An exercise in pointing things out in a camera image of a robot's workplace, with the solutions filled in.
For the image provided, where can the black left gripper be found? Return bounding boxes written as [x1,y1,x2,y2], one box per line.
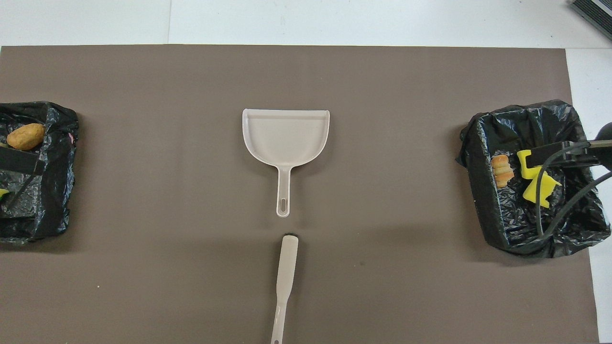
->
[0,146,46,175]

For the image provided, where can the brown table mat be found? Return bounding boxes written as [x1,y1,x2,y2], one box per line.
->
[0,45,599,344]

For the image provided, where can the black bag bin pink spot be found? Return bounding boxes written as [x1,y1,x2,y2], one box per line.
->
[0,101,79,245]

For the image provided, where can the dark ribbed device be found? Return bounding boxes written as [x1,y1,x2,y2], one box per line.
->
[570,0,612,41]

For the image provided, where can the black bag lined bin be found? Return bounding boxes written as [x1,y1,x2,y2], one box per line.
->
[456,99,611,258]

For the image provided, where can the brown bread nugget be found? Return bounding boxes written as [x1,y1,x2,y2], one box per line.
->
[6,123,46,151]

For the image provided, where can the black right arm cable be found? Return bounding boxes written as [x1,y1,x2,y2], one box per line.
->
[535,143,612,238]

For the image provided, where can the beige plastic dustpan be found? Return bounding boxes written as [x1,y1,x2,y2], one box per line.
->
[242,108,331,218]

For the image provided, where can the yellow green-backed sponge piece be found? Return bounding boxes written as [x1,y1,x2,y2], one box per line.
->
[516,150,543,180]

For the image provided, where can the yellow notched sponge piece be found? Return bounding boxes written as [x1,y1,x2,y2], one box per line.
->
[523,172,562,208]

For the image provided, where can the beige flaky pastry piece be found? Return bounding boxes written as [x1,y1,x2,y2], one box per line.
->
[491,154,515,189]

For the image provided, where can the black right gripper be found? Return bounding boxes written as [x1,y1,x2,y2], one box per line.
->
[526,122,612,171]

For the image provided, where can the beige hand brush black bristles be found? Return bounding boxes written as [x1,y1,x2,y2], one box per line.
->
[270,233,300,344]

